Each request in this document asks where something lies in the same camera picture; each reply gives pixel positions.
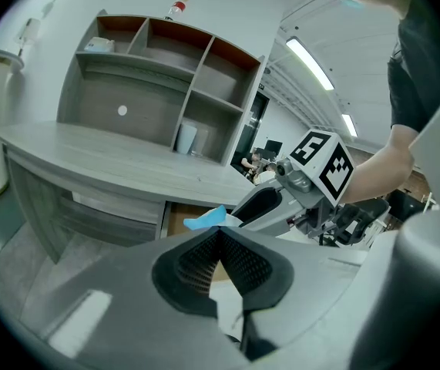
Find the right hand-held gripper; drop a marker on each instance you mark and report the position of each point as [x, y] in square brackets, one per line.
[327, 168]

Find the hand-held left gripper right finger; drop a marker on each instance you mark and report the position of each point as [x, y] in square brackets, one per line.
[304, 283]

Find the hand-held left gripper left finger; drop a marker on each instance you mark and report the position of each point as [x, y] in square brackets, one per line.
[127, 307]

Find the small blue packet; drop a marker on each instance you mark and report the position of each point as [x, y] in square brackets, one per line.
[204, 220]

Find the wooden desk drawer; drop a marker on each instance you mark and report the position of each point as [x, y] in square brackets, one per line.
[183, 218]

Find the person's right forearm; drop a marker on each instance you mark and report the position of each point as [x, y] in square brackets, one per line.
[381, 168]

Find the dark door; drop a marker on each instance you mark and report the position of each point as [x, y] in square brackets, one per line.
[253, 125]

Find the white cup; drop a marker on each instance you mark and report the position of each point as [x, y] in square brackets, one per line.
[186, 139]

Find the long ceiling light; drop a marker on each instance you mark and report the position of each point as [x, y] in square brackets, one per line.
[350, 125]
[308, 63]

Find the grey wooden desk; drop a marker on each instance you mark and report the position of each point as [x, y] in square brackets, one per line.
[108, 156]

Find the grey wooden shelf unit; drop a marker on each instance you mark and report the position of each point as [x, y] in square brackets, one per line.
[135, 102]

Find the person's black shirt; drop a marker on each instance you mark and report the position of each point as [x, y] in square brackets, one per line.
[420, 52]

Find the plastic bottle with red cap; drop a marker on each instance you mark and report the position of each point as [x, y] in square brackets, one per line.
[175, 9]

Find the white tissue pack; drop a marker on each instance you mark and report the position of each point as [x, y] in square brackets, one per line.
[99, 44]

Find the white wall device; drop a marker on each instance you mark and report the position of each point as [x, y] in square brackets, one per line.
[29, 33]

